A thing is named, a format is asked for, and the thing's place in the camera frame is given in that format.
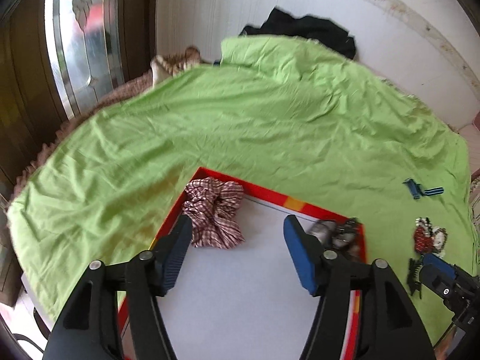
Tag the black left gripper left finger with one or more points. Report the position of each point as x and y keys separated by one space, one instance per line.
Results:
x=87 y=327

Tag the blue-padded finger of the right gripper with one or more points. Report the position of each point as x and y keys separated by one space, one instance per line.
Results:
x=434 y=270

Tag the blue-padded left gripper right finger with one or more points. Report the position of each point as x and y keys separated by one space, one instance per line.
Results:
x=364 y=311

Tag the dark brown sheer scrunchie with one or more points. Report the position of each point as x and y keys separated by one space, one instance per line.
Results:
x=340 y=237

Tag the red white checkered scrunchie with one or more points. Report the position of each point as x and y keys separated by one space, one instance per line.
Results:
x=212 y=206

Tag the green bed sheet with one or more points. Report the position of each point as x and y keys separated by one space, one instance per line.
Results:
x=280 y=112

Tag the brown knitted blanket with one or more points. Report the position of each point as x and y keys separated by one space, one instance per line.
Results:
x=162 y=68

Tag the black garment on bed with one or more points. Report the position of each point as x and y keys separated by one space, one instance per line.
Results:
x=281 y=23

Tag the mirrored wardrobe door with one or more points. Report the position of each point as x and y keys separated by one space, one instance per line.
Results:
x=83 y=45

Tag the blue striped strap wristwatch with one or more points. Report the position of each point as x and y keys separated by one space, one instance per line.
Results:
x=417 y=190

